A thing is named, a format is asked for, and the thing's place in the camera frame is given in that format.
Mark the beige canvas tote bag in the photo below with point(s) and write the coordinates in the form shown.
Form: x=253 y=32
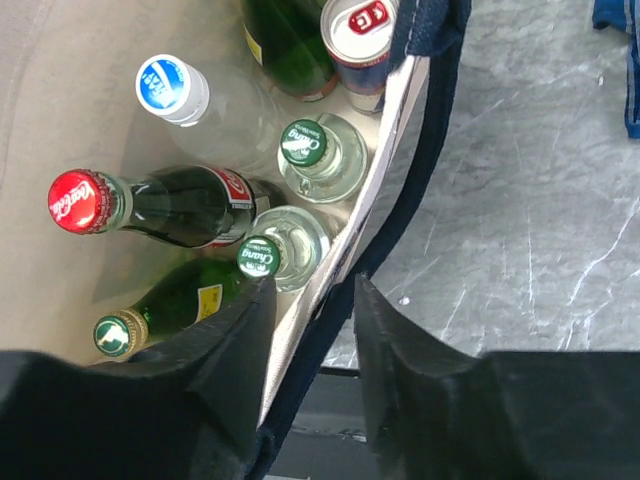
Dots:
x=67 y=100

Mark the green gold-capped glass bottle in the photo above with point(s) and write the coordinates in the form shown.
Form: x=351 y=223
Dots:
x=284 y=38

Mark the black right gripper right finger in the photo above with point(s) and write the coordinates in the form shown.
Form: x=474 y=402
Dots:
x=404 y=370

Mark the red bull can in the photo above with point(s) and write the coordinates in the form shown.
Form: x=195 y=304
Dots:
x=358 y=36

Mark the green beer bottle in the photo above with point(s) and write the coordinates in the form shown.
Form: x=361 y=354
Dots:
x=188 y=294

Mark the clear water bottle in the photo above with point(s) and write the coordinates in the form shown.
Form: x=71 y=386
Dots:
x=214 y=111

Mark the dark cola bottle red cap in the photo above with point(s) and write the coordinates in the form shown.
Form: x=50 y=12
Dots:
x=190 y=206

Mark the clear Chang soda bottle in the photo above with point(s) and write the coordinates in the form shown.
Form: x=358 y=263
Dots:
x=322 y=159
x=286 y=243

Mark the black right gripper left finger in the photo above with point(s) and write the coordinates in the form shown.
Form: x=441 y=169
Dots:
x=211 y=373

